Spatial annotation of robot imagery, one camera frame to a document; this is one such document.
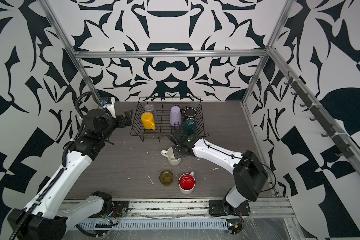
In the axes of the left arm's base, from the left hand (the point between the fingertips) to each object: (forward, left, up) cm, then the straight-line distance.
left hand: (120, 108), depth 73 cm
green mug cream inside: (+5, -35, -23) cm, 42 cm away
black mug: (+15, -36, -21) cm, 44 cm away
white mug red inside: (-26, -31, -32) cm, 52 cm away
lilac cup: (+11, -26, -21) cm, 35 cm away
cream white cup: (-14, -22, -23) cm, 35 cm away
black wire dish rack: (+18, -14, -30) cm, 38 cm away
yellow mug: (+10, -8, -22) cm, 25 cm away
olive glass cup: (-23, -20, -32) cm, 44 cm away
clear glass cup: (+19, -9, -21) cm, 30 cm away
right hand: (-11, -27, -24) cm, 38 cm away
